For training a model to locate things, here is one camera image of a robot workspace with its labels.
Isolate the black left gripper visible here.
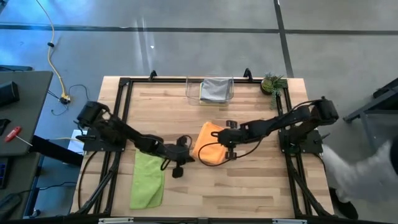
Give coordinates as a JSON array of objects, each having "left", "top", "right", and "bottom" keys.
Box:
[{"left": 162, "top": 135, "right": 196, "bottom": 179}]

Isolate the grey microfiber towel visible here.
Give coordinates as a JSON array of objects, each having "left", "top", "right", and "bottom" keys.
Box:
[{"left": 199, "top": 77, "right": 234, "bottom": 104}]

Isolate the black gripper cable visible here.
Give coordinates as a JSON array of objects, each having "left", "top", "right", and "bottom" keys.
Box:
[
  {"left": 159, "top": 134, "right": 194, "bottom": 172},
  {"left": 197, "top": 136, "right": 264, "bottom": 167}
]

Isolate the orange microfiber towel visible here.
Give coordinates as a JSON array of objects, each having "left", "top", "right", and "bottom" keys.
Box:
[{"left": 192, "top": 121, "right": 228, "bottom": 166}]

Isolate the black floor cable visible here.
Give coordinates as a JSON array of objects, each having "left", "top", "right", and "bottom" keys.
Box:
[{"left": 48, "top": 83, "right": 97, "bottom": 117}]

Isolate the white aluminium extrusion bar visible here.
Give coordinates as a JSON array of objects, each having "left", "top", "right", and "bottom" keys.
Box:
[
  {"left": 272, "top": 218, "right": 308, "bottom": 224},
  {"left": 98, "top": 217, "right": 135, "bottom": 224}
]

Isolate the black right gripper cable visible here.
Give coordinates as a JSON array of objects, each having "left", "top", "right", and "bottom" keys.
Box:
[{"left": 197, "top": 136, "right": 264, "bottom": 167}]

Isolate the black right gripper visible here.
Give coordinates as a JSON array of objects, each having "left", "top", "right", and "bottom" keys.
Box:
[{"left": 211, "top": 119, "right": 247, "bottom": 161}]

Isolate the white paper sheet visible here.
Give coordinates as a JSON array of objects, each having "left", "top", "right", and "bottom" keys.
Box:
[{"left": 67, "top": 129, "right": 86, "bottom": 156}]

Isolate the clear plastic bin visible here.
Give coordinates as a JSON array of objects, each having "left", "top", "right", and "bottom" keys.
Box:
[{"left": 185, "top": 75, "right": 235, "bottom": 108}]

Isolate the grey desk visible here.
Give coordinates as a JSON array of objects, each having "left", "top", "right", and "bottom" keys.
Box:
[{"left": 0, "top": 70, "right": 53, "bottom": 156}]

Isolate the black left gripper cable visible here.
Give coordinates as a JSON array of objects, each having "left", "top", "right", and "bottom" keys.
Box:
[{"left": 159, "top": 134, "right": 194, "bottom": 172}]

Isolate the red-handled screwdriver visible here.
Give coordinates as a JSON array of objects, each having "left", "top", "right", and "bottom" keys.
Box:
[{"left": 4, "top": 126, "right": 34, "bottom": 147}]

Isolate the potted succulent plant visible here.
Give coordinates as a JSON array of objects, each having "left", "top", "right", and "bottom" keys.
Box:
[{"left": 260, "top": 73, "right": 289, "bottom": 110}]

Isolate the grey metal trestle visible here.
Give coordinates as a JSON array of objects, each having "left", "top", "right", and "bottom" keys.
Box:
[{"left": 343, "top": 77, "right": 398, "bottom": 183}]

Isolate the black computer keyboard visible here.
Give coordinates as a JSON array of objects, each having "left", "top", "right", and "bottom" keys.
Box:
[{"left": 0, "top": 157, "right": 11, "bottom": 190}]

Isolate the black speaker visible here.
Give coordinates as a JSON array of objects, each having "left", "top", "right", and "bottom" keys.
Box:
[{"left": 0, "top": 81, "right": 21, "bottom": 107}]

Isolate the green microfiber towel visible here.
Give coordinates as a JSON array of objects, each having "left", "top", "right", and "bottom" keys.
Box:
[{"left": 129, "top": 148, "right": 166, "bottom": 210}]

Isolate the yellow floor cable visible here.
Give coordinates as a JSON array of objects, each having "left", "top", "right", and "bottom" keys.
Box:
[{"left": 34, "top": 0, "right": 72, "bottom": 105}]

